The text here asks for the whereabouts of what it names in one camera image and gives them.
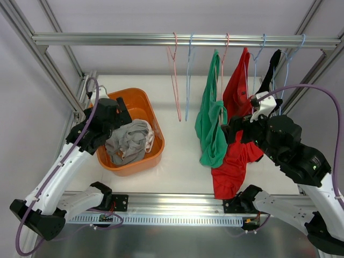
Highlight grey shirt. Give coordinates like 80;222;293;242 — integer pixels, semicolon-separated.
105;119;149;167

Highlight white tank top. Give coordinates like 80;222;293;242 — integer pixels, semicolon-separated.
118;119;156;159

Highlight pink wire hanger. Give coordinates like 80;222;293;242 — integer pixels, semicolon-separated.
166;32;182;122

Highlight blue hanger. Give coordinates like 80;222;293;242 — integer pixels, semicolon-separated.
250;33;267;94
273;33;306;115
185;34;195;121

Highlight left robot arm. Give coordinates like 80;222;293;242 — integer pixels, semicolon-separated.
10;97;132;241

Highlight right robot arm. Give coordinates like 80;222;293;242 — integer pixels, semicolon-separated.
221;115;343;256

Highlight blue hanger under red shirt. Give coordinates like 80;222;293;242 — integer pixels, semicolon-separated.
250;33;267;94

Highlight blue hanger under black shirt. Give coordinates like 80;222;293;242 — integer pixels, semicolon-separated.
273;33;306;115

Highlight orange plastic basket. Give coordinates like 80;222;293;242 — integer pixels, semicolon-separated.
96;88;164;177

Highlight green shirt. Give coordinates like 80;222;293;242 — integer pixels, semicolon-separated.
195;50;228;168

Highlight red shirt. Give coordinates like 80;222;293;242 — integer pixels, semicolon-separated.
211;48;263;199

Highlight black shirt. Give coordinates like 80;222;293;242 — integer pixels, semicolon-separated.
257;49;283;113

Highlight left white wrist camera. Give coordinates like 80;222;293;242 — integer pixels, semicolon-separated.
89;85;109;102

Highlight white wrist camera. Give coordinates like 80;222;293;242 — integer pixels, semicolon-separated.
250;91;277;123
89;85;109;102

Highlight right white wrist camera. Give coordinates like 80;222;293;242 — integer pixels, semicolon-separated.
250;91;277;123

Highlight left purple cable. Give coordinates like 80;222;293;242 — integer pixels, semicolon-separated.
15;77;125;256

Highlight purple cable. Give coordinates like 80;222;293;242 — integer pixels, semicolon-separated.
15;77;125;256
255;83;344;213

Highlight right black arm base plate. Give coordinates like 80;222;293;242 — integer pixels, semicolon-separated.
222;191;259;214

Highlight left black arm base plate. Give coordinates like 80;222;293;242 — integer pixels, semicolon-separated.
110;194;129;212

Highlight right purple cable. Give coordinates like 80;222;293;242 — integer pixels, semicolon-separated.
255;83;344;213

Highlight aluminium hanging rail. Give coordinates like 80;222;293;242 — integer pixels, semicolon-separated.
32;32;342;50

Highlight white slotted cable duct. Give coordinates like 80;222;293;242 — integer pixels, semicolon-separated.
69;212;243;227

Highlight aluminium front frame rail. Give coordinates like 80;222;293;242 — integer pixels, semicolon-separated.
31;191;322;216

